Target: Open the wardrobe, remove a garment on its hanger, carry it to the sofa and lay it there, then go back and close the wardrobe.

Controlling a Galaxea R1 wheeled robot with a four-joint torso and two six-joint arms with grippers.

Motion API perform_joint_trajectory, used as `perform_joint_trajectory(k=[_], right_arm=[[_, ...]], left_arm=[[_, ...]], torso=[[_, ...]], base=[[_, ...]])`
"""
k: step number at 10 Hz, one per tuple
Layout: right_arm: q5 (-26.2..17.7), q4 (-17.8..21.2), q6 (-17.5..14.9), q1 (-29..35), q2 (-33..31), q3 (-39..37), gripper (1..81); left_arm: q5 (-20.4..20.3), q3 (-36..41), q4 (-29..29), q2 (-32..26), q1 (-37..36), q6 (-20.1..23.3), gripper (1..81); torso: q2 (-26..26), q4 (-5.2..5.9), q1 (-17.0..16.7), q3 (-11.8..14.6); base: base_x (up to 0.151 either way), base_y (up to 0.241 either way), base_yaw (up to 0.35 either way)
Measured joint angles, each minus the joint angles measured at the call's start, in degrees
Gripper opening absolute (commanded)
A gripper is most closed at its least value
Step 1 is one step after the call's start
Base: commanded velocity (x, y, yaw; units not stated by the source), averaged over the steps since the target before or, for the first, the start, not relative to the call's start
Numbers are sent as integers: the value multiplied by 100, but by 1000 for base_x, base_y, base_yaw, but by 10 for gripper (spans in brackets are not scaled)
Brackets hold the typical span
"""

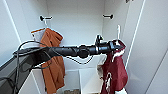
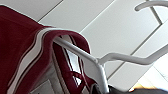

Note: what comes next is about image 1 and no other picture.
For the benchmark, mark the pale clothes hanger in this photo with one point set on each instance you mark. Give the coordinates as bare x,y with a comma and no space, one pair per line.
36,33
118,31

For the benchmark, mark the maroon jacket white sleeves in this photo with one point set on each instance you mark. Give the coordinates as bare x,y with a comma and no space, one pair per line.
115,73

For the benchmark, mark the white wardrobe door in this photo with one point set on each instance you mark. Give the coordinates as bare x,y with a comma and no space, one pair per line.
153,50
5,33

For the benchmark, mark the black wardrobe hook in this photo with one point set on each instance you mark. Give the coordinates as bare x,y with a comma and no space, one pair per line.
45,17
108,16

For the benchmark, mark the white wardrobe body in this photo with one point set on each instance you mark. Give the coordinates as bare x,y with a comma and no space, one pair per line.
76,33

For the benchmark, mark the white inner wardrobe shelf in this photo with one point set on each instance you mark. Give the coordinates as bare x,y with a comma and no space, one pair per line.
90,81

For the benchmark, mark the orange jacket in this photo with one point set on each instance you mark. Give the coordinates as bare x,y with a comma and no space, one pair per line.
53,71

